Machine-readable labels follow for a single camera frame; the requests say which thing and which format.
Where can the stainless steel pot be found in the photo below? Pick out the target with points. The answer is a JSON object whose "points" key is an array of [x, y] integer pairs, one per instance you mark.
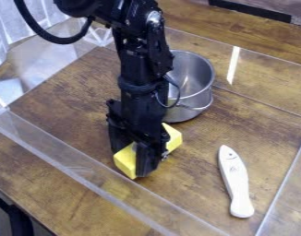
{"points": [[193, 75]]}

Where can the yellow butter block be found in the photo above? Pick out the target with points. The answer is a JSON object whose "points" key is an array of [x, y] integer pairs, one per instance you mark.
{"points": [[125, 157]]}

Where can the clear acrylic barrier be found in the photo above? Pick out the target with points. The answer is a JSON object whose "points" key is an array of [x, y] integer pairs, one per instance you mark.
{"points": [[57, 169]]}

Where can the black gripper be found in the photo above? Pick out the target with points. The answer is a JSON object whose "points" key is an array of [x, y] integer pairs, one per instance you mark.
{"points": [[134, 119]]}

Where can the black bar at back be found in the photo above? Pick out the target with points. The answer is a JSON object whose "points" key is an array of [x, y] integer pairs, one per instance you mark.
{"points": [[252, 10]]}

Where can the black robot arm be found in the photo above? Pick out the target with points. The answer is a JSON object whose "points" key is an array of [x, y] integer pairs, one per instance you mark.
{"points": [[140, 35]]}

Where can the white patterned curtain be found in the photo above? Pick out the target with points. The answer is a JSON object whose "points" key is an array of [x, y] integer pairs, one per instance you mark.
{"points": [[14, 29]]}

